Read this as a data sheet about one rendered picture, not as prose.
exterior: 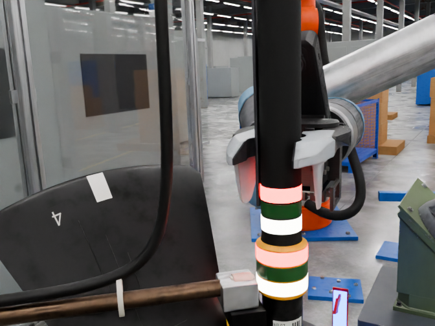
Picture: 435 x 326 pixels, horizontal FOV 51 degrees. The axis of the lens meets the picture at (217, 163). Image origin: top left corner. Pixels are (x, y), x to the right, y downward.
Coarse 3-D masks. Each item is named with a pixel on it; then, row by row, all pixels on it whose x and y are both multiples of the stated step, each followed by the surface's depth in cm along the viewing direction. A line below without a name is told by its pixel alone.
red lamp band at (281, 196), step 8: (264, 192) 36; (272, 192) 36; (280, 192) 36; (288, 192) 36; (296, 192) 36; (264, 200) 37; (272, 200) 36; (280, 200) 36; (288, 200) 36; (296, 200) 36
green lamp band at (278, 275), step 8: (256, 264) 38; (304, 264) 37; (264, 272) 37; (272, 272) 37; (280, 272) 36; (288, 272) 36; (296, 272) 37; (304, 272) 37; (272, 280) 37; (280, 280) 37; (288, 280) 37; (296, 280) 37
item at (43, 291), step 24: (168, 48) 33; (168, 72) 33; (168, 96) 34; (168, 120) 34; (168, 144) 34; (168, 168) 35; (168, 192) 35; (168, 216) 36; (144, 264) 36; (48, 288) 35; (72, 288) 35; (96, 288) 35; (120, 288) 35; (120, 312) 35
